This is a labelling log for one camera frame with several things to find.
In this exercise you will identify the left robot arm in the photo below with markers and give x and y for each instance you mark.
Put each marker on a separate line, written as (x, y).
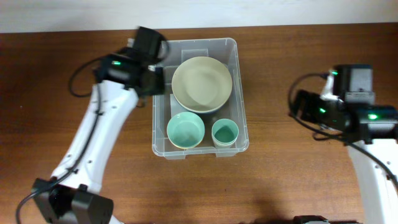
(72, 193)

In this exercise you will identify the cream bowl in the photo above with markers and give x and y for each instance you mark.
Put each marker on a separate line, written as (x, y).
(201, 81)

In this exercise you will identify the dark blue bowl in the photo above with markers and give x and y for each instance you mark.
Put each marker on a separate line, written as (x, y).
(202, 109)

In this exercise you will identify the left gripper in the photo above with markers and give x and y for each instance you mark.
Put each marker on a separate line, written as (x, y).
(160, 88)

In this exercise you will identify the mint green cup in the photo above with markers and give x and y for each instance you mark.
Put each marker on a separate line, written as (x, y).
(224, 130)

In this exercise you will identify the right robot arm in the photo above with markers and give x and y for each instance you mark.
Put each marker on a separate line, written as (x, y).
(371, 140)

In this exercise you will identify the cream cup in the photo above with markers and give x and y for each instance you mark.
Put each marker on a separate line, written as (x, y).
(221, 145)

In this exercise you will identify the mint green small bowl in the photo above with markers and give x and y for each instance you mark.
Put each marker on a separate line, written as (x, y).
(186, 130)

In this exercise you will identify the clear plastic storage bin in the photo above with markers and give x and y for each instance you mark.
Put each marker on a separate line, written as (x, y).
(224, 50)

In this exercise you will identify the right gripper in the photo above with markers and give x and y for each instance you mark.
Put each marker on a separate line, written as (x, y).
(313, 100)

